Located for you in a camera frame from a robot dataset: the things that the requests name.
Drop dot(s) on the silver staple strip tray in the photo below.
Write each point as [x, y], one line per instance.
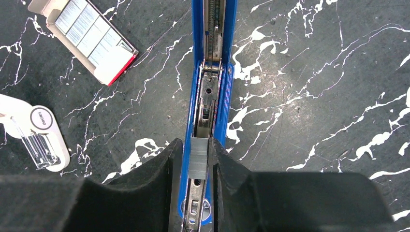
[81, 27]

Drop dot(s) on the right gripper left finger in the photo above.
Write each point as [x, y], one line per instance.
[139, 201]

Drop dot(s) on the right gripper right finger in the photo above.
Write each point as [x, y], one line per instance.
[251, 201]

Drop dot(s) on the grey staple strip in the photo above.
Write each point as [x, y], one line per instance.
[198, 158]

